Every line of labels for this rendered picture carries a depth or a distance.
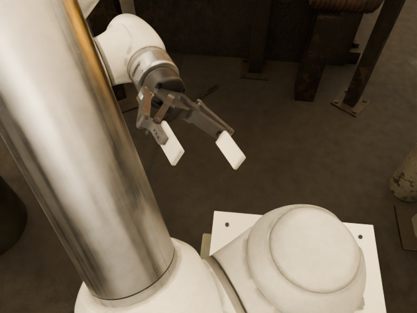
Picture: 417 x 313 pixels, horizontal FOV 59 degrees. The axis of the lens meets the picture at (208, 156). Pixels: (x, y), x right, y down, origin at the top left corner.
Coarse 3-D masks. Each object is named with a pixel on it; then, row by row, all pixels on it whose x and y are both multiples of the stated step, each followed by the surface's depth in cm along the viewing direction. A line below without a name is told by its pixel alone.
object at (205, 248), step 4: (204, 236) 83; (208, 236) 83; (204, 240) 82; (208, 240) 82; (204, 244) 82; (208, 244) 82; (204, 248) 81; (208, 248) 81; (200, 252) 81; (204, 252) 80; (208, 252) 80; (200, 256) 80; (204, 256) 80
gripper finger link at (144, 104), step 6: (144, 90) 61; (138, 96) 63; (144, 96) 60; (150, 96) 61; (138, 102) 62; (144, 102) 58; (150, 102) 59; (138, 108) 61; (144, 108) 57; (150, 108) 58; (138, 114) 58; (144, 114) 55; (138, 126) 56
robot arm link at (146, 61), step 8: (144, 48) 70; (152, 48) 70; (160, 48) 71; (136, 56) 69; (144, 56) 68; (152, 56) 68; (160, 56) 69; (168, 56) 71; (128, 64) 71; (136, 64) 69; (144, 64) 67; (152, 64) 67; (160, 64) 68; (168, 64) 68; (128, 72) 71; (136, 72) 69; (144, 72) 67; (176, 72) 71; (136, 80) 69; (144, 80) 68
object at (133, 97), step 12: (96, 12) 122; (96, 24) 125; (108, 24) 128; (96, 36) 129; (120, 84) 150; (132, 84) 161; (120, 96) 154; (132, 96) 157; (120, 108) 153; (132, 108) 153
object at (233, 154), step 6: (222, 138) 66; (228, 138) 65; (222, 144) 66; (228, 144) 65; (234, 144) 64; (222, 150) 66; (228, 150) 65; (234, 150) 64; (240, 150) 63; (228, 156) 64; (234, 156) 63; (240, 156) 62; (234, 162) 63; (240, 162) 63; (234, 168) 63
